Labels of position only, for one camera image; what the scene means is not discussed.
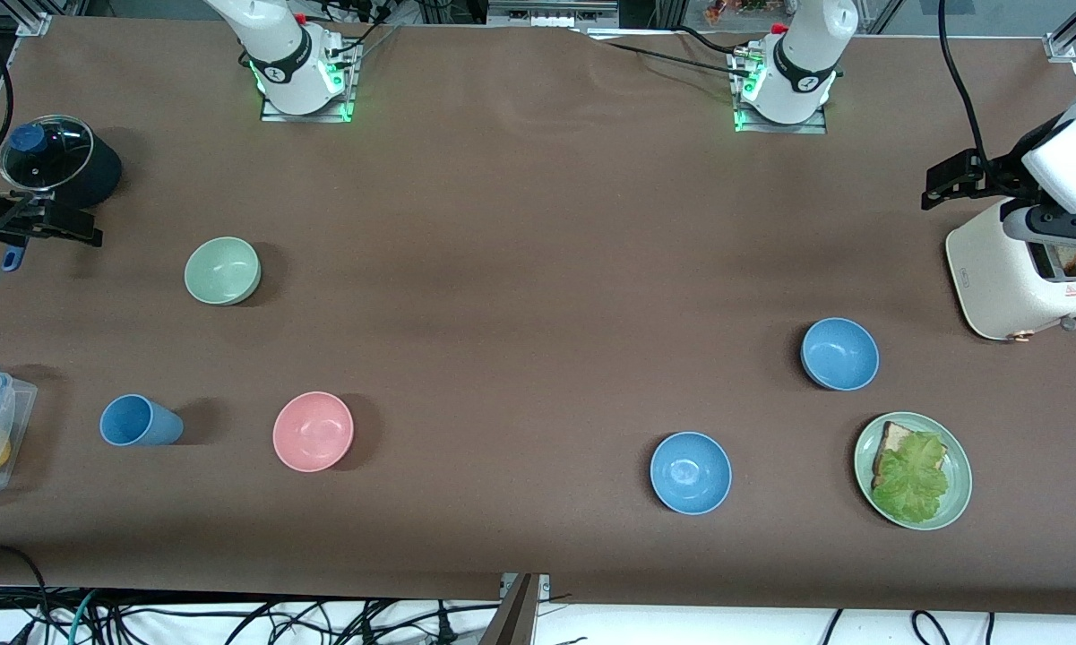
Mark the brown toast slice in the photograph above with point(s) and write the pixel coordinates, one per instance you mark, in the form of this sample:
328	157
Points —
1075	260

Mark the bread slice under lettuce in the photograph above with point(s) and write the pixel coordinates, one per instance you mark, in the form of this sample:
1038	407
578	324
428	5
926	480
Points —
894	436

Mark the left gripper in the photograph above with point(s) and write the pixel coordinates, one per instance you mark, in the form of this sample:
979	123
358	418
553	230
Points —
1006	173

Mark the brown table cloth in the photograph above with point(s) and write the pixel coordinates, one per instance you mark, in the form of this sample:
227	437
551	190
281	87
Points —
538	224

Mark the green bowl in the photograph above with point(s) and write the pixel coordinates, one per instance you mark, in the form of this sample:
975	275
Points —
222	270

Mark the pink bowl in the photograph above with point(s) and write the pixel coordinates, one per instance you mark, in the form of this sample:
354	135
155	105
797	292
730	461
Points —
313	431

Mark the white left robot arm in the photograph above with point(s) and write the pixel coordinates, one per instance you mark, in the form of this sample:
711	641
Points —
802	54

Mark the green lettuce leaf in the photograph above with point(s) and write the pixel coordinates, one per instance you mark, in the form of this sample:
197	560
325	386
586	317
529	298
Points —
914	479

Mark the grey power strip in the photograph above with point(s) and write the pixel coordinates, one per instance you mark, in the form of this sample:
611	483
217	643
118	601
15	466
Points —
551	16

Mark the white toaster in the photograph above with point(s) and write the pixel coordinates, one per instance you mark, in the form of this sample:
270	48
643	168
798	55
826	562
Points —
994	278

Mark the blue bowl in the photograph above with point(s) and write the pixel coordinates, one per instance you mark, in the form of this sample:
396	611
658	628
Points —
839	354
691	472

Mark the clear plastic container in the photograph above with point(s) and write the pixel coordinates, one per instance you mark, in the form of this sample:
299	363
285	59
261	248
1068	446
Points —
22	403

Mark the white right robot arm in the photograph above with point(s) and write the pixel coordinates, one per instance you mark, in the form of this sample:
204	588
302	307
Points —
278	45

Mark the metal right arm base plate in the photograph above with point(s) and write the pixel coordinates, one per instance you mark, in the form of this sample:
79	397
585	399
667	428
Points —
309	117

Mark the black pot with glass lid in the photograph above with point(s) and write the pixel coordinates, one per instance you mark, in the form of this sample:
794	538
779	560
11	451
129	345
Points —
54	152

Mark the blue cup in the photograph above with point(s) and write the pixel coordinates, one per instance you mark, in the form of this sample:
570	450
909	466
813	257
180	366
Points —
139	421

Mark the green plate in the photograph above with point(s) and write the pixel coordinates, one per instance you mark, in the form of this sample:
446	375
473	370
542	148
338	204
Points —
960	475

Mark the metal frame post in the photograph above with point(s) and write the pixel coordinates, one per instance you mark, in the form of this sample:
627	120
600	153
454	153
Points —
515	618

